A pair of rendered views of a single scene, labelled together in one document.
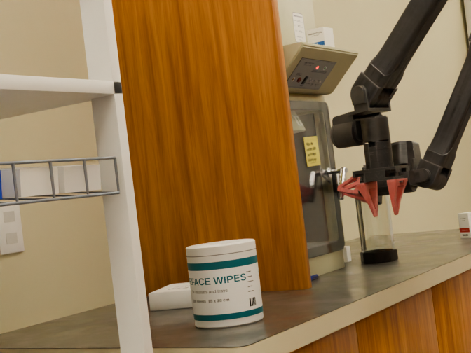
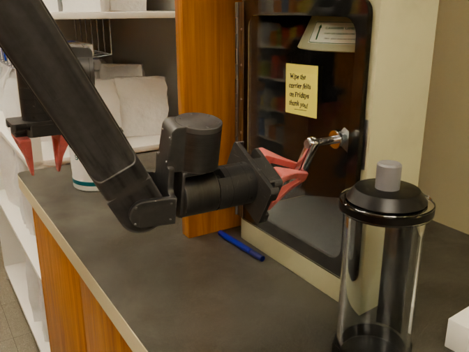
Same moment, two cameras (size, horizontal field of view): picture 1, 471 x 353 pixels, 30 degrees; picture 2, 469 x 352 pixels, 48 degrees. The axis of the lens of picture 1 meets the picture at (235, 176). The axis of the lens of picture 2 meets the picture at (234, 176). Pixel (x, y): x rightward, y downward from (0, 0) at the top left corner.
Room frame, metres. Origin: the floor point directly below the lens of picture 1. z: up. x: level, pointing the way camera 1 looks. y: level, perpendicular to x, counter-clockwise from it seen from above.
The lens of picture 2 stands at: (2.52, -0.96, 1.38)
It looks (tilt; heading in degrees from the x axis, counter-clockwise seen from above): 18 degrees down; 116
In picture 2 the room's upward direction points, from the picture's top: straight up
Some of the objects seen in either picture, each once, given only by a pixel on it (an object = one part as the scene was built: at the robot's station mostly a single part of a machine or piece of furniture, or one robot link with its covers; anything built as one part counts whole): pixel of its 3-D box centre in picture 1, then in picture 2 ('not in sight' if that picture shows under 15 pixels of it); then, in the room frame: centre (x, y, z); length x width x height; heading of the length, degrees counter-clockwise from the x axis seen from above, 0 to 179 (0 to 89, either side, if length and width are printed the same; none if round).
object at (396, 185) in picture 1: (387, 192); (37, 148); (1.81, -0.31, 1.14); 0.07 x 0.07 x 0.09; 58
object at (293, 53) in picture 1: (313, 70); not in sight; (2.22, -0.23, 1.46); 0.32 x 0.12 x 0.10; 148
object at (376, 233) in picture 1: (374, 218); (378, 280); (2.43, -0.37, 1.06); 0.11 x 0.11 x 0.21
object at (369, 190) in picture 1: (378, 193); (47, 147); (1.82, -0.29, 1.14); 0.07 x 0.07 x 0.09; 58
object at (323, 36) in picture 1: (320, 40); not in sight; (2.27, -0.26, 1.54); 0.05 x 0.05 x 0.06; 54
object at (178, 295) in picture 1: (185, 294); not in sight; (2.00, 0.15, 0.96); 0.16 x 0.12 x 0.04; 166
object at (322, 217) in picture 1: (309, 178); (291, 130); (2.24, -0.19, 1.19); 0.30 x 0.01 x 0.40; 148
